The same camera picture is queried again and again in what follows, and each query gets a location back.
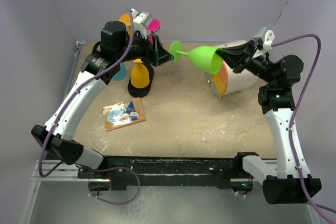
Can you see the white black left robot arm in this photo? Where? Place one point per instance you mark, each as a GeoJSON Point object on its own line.
{"type": "Point", "coordinates": [119, 43]}

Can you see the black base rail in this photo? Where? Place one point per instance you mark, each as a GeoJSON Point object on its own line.
{"type": "Point", "coordinates": [120, 172]}

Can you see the green wine glass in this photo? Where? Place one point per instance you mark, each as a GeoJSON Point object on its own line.
{"type": "Point", "coordinates": [205, 58]}

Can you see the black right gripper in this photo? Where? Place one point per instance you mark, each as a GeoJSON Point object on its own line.
{"type": "Point", "coordinates": [238, 61]}

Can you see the metal wine glass rack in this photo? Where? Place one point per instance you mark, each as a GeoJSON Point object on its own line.
{"type": "Point", "coordinates": [135, 92]}

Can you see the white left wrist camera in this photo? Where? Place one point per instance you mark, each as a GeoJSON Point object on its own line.
{"type": "Point", "coordinates": [141, 20]}

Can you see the yellow wine glass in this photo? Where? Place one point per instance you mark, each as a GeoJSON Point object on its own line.
{"type": "Point", "coordinates": [125, 18]}
{"type": "Point", "coordinates": [139, 75]}

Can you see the blue wine glass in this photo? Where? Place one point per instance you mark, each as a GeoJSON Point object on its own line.
{"type": "Point", "coordinates": [121, 74]}

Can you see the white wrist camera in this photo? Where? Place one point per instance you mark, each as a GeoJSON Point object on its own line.
{"type": "Point", "coordinates": [264, 39]}
{"type": "Point", "coordinates": [141, 20]}

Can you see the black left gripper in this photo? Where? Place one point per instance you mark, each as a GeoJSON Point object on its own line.
{"type": "Point", "coordinates": [155, 53]}

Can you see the illustrated book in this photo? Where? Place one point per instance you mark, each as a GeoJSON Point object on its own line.
{"type": "Point", "coordinates": [123, 114]}

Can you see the white cylindrical drawer cabinet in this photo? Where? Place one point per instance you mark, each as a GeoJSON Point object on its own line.
{"type": "Point", "coordinates": [226, 81]}

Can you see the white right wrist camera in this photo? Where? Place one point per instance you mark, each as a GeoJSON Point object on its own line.
{"type": "Point", "coordinates": [264, 39]}

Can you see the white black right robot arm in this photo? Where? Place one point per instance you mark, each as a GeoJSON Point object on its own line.
{"type": "Point", "coordinates": [291, 181]}

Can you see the pink wine glass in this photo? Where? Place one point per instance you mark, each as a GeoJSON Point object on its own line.
{"type": "Point", "coordinates": [152, 28]}

